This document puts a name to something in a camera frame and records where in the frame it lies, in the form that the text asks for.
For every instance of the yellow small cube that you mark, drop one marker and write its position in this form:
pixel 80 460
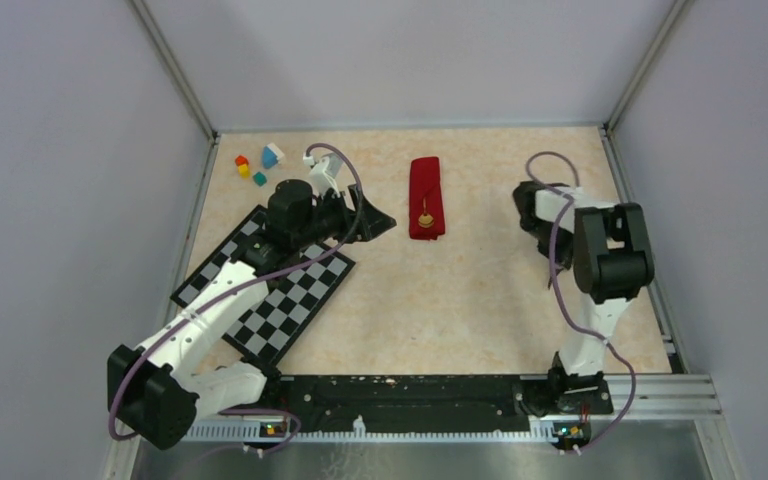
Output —
pixel 244 170

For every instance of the red cloth napkin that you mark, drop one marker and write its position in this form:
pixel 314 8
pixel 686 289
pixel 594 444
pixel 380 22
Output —
pixel 425 180

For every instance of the aluminium frame left post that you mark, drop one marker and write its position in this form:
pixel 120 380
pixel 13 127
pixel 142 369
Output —
pixel 172 67

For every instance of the blue white block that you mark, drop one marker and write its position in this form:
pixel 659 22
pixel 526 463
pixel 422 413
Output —
pixel 272 155

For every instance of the black white checkerboard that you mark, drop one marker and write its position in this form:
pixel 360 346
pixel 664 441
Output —
pixel 268 330

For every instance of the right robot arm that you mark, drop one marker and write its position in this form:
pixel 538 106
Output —
pixel 606 247

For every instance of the aluminium frame post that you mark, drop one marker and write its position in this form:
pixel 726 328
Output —
pixel 671 21
pixel 172 67

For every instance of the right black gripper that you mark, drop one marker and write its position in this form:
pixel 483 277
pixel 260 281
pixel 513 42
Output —
pixel 563 253

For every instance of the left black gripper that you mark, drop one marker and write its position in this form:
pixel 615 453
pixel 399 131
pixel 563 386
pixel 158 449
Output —
pixel 370 221

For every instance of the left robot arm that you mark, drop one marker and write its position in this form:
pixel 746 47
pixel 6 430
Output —
pixel 153 388

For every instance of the teal small cube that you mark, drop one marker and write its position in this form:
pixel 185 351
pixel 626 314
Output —
pixel 260 179

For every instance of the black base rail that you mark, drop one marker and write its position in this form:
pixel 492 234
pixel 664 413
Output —
pixel 427 404

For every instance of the white toothed cable tray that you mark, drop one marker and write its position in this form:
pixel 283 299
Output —
pixel 237 430

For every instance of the aluminium frame right post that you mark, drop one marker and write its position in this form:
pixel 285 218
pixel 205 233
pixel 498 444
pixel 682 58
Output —
pixel 671 21

